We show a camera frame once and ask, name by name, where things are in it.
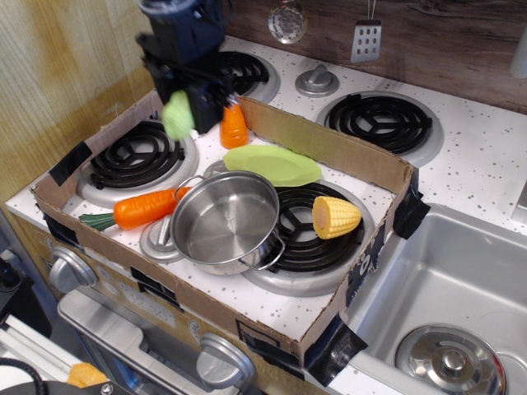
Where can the yellow sponge piece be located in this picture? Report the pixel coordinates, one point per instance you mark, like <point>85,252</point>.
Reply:
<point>84,375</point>

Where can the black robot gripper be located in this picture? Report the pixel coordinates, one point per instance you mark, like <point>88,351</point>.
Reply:
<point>183,50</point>

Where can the orange toy carrot with leaves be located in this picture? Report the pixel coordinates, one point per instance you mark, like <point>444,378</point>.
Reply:
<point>136,211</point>

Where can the front right stove burner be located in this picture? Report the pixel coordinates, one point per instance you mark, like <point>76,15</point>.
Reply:
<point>311,266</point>

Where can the small steel pot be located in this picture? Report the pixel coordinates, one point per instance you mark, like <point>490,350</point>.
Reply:
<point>229,224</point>

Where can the silver oven door handle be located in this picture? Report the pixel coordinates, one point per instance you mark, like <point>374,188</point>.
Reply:
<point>137,355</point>

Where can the left oven knob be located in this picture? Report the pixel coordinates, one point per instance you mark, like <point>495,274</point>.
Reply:
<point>69,271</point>

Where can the silver front stove knob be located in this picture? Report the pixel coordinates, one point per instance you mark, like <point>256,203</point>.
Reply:
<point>157,244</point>

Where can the back left stove burner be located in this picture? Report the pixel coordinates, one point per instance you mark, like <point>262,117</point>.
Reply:
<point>252,76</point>

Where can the stove burner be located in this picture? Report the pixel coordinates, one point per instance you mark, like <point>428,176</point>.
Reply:
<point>392,121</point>
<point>252,76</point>
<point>144,160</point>
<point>311,266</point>

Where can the silver back stove knob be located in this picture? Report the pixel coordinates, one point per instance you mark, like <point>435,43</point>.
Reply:
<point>317,82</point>

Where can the green plastic plate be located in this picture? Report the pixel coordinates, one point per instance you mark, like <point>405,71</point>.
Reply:
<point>280,166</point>

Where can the steel pot lid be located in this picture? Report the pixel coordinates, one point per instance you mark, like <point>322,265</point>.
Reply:
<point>452,360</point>

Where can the green toy broccoli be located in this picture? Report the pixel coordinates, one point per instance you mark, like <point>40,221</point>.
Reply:
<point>177,116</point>

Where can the silver stove knob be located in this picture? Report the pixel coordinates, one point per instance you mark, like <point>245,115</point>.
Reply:
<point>317,82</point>
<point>157,244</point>

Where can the hanging silver slotted spatula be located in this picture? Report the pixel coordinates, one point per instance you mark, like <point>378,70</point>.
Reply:
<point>367,37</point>

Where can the brown cardboard fence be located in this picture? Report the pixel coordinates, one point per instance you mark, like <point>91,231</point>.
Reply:
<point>277,337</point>

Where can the hanging silver strainer ladle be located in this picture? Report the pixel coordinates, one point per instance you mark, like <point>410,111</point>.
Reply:
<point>287,22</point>

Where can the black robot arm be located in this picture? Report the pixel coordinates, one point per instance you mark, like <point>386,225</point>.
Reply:
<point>182,53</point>

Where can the oven knob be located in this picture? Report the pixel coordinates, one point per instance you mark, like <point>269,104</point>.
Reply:
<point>69,271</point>
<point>221,364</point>

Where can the back right stove burner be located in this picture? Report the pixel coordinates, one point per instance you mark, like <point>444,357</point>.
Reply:
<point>392,121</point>

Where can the front left stove burner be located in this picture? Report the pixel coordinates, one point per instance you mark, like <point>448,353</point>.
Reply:
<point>144,160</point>

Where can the right oven knob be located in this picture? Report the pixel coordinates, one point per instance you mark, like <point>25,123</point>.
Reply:
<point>221,364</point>

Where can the orange toy carrot tip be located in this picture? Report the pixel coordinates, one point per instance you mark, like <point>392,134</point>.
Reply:
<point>233,130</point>

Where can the yellow toy corn cob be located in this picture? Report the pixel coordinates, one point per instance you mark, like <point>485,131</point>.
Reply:
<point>334,217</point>

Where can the steel sink basin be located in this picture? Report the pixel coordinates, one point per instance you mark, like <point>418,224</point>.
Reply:
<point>455,270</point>

